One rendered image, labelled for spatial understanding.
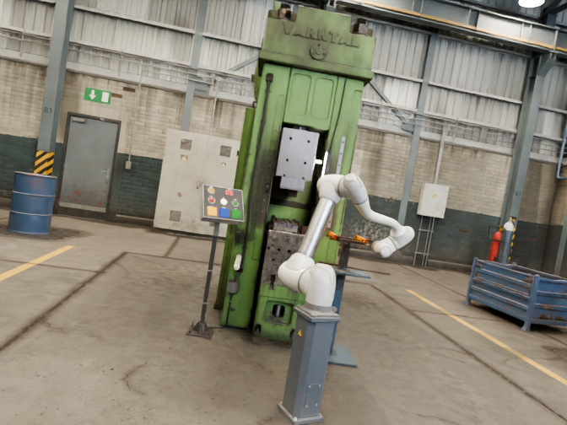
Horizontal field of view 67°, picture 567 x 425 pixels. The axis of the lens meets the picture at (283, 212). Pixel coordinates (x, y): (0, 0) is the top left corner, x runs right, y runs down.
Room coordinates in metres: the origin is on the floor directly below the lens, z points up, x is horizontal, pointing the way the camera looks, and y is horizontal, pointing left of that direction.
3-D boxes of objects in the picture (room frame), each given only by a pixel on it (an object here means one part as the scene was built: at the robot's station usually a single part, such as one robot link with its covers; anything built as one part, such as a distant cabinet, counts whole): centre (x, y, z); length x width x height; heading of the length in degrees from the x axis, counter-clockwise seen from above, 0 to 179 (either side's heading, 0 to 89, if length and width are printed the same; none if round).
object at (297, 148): (3.74, -0.06, 1.56); 0.42 x 0.39 x 0.40; 4
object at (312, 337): (2.38, -0.28, 0.30); 0.20 x 0.20 x 0.60; 29
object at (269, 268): (3.75, -0.08, 0.69); 0.56 x 0.38 x 0.45; 4
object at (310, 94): (3.89, -0.06, 2.06); 0.44 x 0.41 x 0.47; 4
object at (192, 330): (3.40, 0.52, 0.05); 0.22 x 0.22 x 0.09; 4
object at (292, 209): (4.06, -0.04, 1.37); 0.41 x 0.10 x 0.91; 94
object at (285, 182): (3.73, -0.02, 1.32); 0.42 x 0.20 x 0.10; 4
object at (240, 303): (3.86, 0.28, 1.15); 0.44 x 0.26 x 2.30; 4
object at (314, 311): (2.39, -0.30, 0.63); 0.22 x 0.18 x 0.06; 119
